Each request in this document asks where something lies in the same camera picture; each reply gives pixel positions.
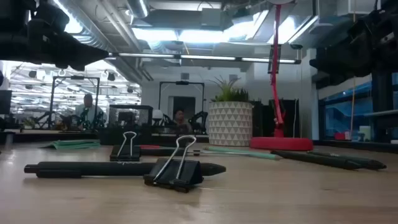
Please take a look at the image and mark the plain black pen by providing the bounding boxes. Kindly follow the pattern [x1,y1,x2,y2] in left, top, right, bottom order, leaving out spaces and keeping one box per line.
[307,150,388,170]
[269,149,364,170]

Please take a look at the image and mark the red desk lamp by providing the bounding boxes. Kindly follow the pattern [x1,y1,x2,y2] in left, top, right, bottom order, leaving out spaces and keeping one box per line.
[249,0,314,152]

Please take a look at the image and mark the black mesh desk organizer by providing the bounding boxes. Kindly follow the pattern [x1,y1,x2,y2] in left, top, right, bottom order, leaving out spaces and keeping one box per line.
[99,105,189,146]

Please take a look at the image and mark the black pen with white print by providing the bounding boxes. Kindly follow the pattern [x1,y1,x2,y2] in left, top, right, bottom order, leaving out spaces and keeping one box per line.
[24,161,227,179]

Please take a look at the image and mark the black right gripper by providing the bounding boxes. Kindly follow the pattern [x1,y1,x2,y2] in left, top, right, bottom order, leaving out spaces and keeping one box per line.
[309,6,398,91]

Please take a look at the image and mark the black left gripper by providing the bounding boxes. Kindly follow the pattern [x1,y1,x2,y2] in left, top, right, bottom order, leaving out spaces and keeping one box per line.
[27,2,110,72]

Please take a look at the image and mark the person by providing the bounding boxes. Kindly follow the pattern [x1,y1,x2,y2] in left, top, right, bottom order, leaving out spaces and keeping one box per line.
[172,108,194,135]
[73,93,106,131]

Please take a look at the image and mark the teal pencil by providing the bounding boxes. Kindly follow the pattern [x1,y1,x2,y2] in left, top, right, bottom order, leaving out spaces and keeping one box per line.
[203,146,282,161]

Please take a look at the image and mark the black binder clip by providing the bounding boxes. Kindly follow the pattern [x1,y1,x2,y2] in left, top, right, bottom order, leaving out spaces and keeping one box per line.
[143,134,205,194]
[109,131,142,162]

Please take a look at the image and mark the black cabinet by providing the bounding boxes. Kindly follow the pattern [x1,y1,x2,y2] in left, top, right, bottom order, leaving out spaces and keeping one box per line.
[251,98,301,140]

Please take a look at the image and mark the black upright pole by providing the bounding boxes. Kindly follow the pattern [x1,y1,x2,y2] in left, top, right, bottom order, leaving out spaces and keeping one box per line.
[371,70,393,141]

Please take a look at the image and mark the potted plant in patterned pot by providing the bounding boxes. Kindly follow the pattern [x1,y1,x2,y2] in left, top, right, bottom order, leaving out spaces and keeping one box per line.
[207,76,253,147]

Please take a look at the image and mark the teal sticky note pad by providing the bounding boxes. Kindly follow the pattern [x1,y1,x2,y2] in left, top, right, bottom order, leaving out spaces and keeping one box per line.
[40,139,101,151]

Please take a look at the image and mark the black background rig frame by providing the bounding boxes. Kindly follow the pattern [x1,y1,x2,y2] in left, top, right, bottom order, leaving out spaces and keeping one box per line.
[51,75,101,130]
[158,80,205,125]

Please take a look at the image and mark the long LED light bar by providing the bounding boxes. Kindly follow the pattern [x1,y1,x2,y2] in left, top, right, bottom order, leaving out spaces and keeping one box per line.
[107,52,302,65]

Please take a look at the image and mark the red-handled scissors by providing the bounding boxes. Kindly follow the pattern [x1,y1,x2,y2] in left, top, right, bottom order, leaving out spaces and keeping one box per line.
[139,144,218,157]

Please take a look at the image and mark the yellow hanging cable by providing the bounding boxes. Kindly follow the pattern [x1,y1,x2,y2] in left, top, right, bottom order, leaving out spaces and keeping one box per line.
[349,76,357,140]

